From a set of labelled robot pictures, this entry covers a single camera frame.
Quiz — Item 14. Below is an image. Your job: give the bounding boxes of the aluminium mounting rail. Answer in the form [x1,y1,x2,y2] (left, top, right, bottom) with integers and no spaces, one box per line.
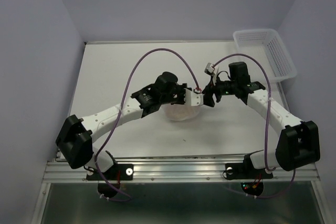
[43,155,321,184]

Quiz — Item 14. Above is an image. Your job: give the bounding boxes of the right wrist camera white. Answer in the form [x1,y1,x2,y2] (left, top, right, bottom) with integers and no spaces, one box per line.
[204,62,219,85]

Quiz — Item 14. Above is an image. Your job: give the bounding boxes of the white plastic basket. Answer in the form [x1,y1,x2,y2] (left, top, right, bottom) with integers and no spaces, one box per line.
[233,29,297,83]

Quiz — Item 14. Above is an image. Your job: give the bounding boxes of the purple cable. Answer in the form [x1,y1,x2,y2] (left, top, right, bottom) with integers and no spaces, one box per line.
[94,48,203,202]
[214,53,296,199]

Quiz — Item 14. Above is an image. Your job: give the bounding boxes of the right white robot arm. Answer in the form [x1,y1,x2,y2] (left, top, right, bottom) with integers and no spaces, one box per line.
[202,62,321,180]

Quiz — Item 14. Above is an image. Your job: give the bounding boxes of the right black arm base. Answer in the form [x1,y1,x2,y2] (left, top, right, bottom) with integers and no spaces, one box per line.
[222,154,274,198]

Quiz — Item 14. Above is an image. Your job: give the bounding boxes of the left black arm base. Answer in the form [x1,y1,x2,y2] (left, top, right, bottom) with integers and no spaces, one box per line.
[97,151,134,202]

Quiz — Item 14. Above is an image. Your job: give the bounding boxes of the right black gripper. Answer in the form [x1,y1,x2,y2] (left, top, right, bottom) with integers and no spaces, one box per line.
[201,74,237,107]

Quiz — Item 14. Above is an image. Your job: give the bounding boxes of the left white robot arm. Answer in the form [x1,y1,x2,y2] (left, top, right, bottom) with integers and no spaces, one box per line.
[56,72,190,179]

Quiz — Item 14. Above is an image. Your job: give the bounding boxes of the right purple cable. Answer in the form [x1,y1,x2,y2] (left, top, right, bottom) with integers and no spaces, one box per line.
[214,53,296,199]

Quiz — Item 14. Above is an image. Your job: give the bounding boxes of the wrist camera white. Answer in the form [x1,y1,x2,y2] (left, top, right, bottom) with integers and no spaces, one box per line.
[184,88,204,106]
[204,62,219,85]

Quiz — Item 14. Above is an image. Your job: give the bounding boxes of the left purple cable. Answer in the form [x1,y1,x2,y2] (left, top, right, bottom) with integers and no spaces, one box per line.
[94,48,203,202]

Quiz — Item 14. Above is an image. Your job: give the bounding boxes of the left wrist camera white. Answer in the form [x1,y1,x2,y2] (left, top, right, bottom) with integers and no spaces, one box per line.
[184,88,204,106]

